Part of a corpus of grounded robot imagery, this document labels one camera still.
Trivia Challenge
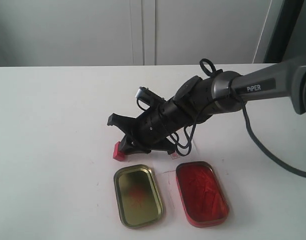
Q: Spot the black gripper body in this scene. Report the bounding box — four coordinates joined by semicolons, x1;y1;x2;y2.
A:
125;104;179;154

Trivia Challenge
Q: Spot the red plastic stamp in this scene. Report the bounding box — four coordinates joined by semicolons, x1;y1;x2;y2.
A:
113;141;125;162

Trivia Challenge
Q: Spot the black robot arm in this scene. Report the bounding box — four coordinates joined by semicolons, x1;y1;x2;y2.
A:
107;57;306;160

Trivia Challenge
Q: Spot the red ink pad tin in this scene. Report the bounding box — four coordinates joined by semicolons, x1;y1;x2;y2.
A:
175;161;230;228

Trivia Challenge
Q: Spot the white paper sheet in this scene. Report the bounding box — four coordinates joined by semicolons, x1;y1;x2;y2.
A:
151;140;201;174

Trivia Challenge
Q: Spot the gold metal tin lid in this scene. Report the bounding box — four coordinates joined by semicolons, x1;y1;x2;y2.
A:
113;164;164;229

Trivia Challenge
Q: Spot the white cabinet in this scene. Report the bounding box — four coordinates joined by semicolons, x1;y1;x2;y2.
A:
0;0;284;67

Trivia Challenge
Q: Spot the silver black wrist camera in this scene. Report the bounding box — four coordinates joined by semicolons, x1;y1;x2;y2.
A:
135;86;166;107

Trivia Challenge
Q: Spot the black cable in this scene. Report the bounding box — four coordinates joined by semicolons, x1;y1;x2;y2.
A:
136;58;306;180

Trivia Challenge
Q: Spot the dark vertical post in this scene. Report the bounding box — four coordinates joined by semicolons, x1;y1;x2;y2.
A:
263;0;305;64

